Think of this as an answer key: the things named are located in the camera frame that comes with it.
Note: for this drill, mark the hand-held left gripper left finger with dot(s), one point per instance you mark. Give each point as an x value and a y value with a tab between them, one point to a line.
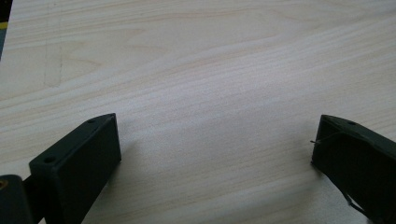
77	161

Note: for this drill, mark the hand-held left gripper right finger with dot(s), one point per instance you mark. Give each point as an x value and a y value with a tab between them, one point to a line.
358	161

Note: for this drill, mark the black yellow-striped stand base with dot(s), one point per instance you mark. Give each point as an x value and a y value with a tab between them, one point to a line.
3	12

